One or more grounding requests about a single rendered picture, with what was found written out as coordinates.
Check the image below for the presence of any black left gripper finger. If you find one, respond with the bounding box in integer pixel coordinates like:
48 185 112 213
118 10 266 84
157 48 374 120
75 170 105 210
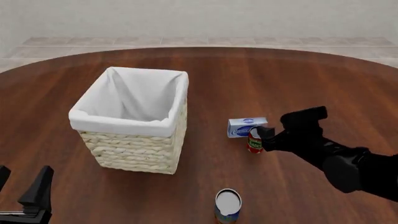
0 164 12 188
17 165 55 212

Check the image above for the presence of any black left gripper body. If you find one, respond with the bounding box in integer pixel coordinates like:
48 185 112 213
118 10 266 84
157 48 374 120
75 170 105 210
0 207 52 224

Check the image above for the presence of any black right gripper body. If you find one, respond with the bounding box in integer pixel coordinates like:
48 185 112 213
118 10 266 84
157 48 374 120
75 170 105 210
279 127 325 153

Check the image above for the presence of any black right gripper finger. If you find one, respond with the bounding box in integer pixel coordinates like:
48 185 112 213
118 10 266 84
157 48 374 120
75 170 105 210
256 125 293 153

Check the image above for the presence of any red tomato sauce tin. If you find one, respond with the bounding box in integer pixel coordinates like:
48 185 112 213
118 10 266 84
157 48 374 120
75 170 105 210
247 125 266 155

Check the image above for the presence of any wicker basket with white liner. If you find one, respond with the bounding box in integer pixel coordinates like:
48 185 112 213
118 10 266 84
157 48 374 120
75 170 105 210
68 66 190 175

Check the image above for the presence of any blue and white food box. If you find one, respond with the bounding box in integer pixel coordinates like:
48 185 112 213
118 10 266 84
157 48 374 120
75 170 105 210
228 116 269 139

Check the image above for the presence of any tin with blue and yellow label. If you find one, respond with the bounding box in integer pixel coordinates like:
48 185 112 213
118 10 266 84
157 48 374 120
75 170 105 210
214 188 243 224

